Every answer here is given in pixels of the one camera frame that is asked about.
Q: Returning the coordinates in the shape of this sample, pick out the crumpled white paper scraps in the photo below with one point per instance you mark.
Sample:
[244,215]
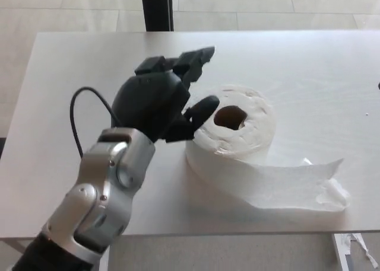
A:
[356,242]

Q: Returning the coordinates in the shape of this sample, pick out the white toilet paper roll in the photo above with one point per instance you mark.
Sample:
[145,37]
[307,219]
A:
[237,152]

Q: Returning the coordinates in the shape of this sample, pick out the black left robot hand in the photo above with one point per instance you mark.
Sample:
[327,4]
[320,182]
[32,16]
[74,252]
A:
[148,105]

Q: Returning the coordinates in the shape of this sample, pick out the slanted white table brace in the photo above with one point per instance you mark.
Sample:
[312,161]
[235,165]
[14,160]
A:
[13,244]

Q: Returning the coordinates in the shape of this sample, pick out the white flat box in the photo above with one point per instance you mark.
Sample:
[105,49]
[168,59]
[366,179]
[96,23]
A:
[340,253]

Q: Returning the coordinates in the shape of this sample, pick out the black vertical post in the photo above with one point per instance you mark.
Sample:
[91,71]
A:
[154,8]

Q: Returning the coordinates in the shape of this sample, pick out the upright white table leg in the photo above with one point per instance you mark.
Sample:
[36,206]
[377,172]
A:
[106,260]

